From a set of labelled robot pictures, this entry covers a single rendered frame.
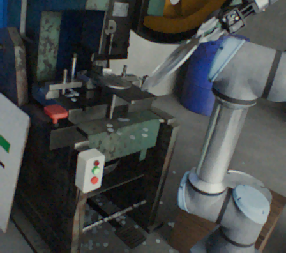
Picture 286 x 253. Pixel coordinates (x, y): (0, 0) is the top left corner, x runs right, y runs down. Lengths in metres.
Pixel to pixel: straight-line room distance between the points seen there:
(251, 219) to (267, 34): 3.70
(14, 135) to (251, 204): 1.01
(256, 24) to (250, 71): 3.82
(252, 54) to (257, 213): 0.43
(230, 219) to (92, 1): 0.80
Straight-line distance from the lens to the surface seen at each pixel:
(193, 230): 1.52
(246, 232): 0.94
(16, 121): 1.42
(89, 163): 1.00
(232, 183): 1.52
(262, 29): 4.47
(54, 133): 0.98
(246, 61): 0.70
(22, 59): 1.41
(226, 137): 0.79
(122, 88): 1.19
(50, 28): 1.35
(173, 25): 1.46
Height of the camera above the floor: 1.16
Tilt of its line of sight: 22 degrees down
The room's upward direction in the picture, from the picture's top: 11 degrees clockwise
